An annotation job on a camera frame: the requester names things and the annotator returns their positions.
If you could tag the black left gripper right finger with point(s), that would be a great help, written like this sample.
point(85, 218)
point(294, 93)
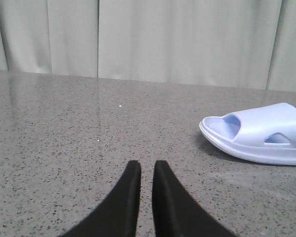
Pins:
point(175, 212)

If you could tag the light blue slipper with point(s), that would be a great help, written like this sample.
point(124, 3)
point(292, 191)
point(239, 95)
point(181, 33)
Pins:
point(263, 135)

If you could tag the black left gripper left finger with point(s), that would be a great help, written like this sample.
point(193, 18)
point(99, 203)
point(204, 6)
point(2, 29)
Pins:
point(117, 214)

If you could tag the pale green curtain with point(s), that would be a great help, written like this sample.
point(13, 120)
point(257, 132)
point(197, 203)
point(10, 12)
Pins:
point(236, 43)

